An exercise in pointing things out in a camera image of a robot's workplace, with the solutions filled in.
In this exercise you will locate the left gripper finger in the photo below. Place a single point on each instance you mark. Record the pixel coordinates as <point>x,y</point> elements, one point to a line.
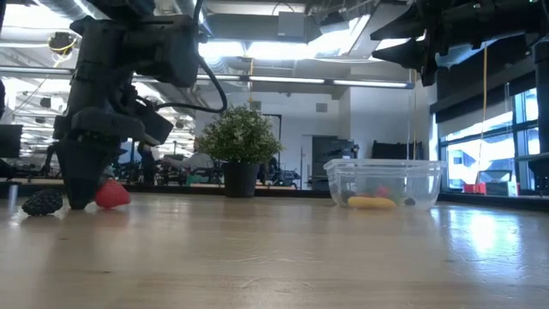
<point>83,171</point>

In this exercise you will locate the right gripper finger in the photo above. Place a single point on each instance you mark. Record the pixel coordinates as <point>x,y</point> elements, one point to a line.
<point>407,30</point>
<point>418,53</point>

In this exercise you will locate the red toy strawberry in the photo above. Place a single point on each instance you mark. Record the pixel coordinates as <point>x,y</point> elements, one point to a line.
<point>112,195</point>

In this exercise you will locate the clear plastic tupperware container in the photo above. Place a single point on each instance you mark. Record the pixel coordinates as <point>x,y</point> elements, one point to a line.
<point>424,184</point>

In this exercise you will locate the red toy tomato with stem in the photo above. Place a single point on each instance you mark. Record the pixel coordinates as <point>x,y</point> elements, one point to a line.
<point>381,191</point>

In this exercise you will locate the small toy blueberry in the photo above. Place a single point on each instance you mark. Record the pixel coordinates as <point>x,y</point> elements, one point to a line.
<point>409,201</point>

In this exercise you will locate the dark toy plum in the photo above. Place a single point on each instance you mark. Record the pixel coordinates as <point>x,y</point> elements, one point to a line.
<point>348,195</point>

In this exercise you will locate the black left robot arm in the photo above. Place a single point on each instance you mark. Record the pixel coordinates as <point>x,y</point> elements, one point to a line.
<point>128,47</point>

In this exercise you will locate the large toy blackberry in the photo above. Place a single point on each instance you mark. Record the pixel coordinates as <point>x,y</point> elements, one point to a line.
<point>43,202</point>

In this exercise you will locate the person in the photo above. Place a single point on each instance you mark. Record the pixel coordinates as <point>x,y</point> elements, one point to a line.
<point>193,162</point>
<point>147,163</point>

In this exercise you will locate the black monitor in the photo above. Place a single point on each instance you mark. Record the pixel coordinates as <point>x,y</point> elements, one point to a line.
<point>10,141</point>

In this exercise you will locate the black couch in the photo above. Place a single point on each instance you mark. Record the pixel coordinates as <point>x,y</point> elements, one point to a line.
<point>396,150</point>

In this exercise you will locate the green bin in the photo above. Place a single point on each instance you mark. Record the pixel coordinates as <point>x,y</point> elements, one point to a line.
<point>195,179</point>

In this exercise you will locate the grey ceiling unit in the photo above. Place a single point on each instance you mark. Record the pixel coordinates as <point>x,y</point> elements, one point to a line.
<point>291,23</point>

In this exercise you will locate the black cabinet machine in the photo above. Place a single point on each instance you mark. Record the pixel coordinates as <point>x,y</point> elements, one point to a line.
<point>330,150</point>

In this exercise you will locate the ceiling light strip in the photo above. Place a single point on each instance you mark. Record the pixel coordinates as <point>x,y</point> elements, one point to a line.
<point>283,80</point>

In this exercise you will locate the green plant in black pot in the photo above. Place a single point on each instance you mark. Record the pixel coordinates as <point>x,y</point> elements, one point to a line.
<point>238,137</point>

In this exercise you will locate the red bin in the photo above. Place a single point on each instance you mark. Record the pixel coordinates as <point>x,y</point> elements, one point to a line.
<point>474,188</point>

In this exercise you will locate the grey box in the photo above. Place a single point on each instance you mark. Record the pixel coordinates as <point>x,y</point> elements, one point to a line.
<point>499,182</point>

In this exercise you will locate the background black robot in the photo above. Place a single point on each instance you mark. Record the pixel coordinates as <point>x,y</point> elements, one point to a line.
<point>283,176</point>

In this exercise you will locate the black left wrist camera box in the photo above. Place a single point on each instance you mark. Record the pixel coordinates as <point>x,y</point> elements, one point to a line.
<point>156,124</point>

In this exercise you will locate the silver metal post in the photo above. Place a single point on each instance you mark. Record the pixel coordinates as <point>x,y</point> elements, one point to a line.
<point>13,195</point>

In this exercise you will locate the wall vent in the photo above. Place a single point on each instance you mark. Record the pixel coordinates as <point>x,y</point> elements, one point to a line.
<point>321,107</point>

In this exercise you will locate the black frame post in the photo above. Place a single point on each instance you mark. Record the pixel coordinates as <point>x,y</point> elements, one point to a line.
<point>542,107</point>

